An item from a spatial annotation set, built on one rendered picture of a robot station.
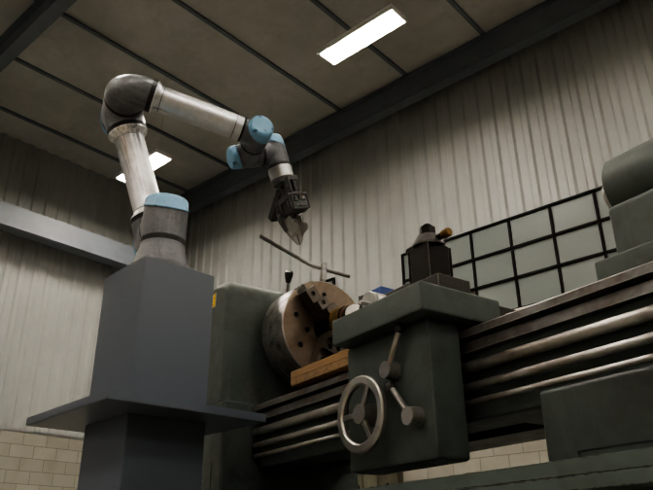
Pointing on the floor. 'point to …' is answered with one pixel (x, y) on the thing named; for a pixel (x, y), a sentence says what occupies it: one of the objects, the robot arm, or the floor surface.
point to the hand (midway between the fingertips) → (296, 241)
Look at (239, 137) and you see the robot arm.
